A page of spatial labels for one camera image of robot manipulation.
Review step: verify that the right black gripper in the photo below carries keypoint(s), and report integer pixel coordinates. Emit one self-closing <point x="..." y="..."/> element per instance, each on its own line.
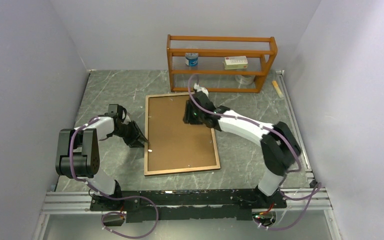
<point x="187" y="118"/>

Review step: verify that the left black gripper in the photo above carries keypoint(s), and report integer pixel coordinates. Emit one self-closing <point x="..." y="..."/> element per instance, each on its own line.
<point x="132" y="141"/>

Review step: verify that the brown cardboard backing board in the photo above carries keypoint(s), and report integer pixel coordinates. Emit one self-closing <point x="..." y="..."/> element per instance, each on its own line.
<point x="178" y="139"/>

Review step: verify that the black wooden picture frame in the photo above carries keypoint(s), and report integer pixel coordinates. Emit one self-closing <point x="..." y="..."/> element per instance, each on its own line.
<point x="178" y="170"/>

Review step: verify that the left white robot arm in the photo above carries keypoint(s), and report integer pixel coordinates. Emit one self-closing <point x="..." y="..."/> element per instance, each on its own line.
<point x="78" y="154"/>

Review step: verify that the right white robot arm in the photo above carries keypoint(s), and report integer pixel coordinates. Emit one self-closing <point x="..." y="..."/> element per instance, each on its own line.
<point x="279" y="147"/>

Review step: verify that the blue white tape roll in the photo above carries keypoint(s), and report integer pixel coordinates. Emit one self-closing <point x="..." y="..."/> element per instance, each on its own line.
<point x="191" y="59"/>

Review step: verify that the orange wooden shelf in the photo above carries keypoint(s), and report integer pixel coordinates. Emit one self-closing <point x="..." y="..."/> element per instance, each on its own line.
<point x="260" y="52"/>

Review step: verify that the white red small box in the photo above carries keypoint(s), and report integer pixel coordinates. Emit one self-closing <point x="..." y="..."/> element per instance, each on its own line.
<point x="235" y="63"/>

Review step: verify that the small wooden stick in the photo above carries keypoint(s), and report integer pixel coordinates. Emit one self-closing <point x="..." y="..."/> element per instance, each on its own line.
<point x="277" y="89"/>

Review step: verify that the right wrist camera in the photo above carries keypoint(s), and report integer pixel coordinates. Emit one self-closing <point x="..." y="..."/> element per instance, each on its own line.
<point x="197" y="88"/>

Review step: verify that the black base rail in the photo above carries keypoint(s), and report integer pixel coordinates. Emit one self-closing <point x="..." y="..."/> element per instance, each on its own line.
<point x="148" y="205"/>

